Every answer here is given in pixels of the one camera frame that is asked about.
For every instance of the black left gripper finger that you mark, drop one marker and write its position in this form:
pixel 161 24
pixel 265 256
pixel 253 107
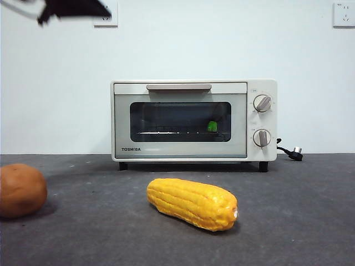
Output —
pixel 83 9

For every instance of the purple eggplant with green stem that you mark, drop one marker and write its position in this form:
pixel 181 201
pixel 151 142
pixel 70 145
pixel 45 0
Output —
pixel 212 127

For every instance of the white Toshiba toaster oven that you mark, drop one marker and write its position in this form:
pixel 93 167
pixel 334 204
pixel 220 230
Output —
pixel 266 86

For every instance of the beige oven knob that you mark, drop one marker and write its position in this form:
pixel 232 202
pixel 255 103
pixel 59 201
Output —
pixel 262 103
pixel 261 138

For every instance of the brown potato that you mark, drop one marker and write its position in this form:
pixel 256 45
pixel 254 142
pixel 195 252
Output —
pixel 22 191

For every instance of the yellow corn cob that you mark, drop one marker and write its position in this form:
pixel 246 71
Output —
pixel 191 203

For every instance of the white wall socket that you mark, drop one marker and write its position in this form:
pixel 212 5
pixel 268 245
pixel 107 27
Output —
pixel 344 15
pixel 106 23

